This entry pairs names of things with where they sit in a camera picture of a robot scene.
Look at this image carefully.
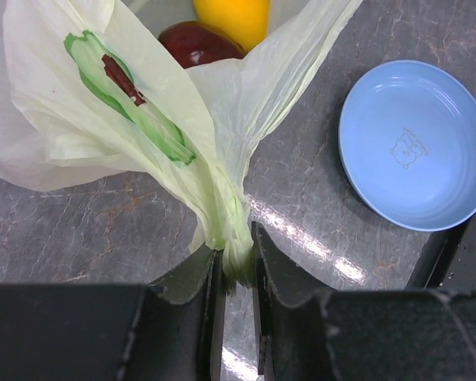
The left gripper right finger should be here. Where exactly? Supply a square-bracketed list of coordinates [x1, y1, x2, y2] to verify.
[251, 222, 476, 380]

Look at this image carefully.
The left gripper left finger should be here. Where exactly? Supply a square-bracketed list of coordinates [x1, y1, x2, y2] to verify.
[0, 248, 225, 380]

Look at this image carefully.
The pale green plastic bag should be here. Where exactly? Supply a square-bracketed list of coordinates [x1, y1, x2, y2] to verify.
[0, 1, 359, 286]

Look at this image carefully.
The dark red fake apple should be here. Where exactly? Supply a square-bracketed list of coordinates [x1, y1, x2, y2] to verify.
[158, 21, 246, 69]

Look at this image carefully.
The yellow fake lemon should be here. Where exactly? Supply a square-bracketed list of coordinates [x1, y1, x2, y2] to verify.
[194, 0, 271, 52]

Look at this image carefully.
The blue plastic plate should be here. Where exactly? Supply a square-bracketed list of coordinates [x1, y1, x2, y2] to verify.
[338, 60, 476, 232]

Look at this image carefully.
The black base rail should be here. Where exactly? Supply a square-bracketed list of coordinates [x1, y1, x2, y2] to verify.
[407, 214, 476, 291]

